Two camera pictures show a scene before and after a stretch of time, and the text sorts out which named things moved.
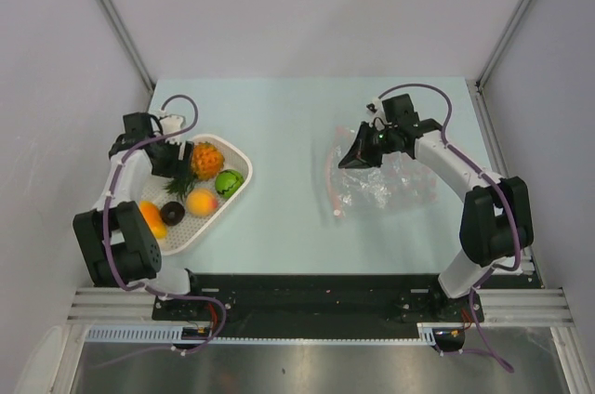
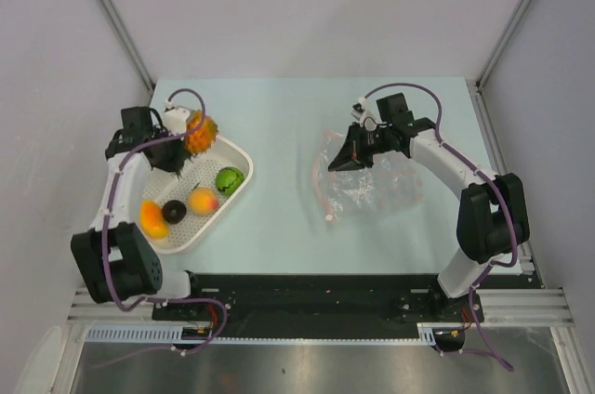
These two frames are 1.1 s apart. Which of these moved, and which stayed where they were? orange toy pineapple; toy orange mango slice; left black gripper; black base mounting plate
Moved: orange toy pineapple
Stayed: toy orange mango slice; black base mounting plate; left black gripper
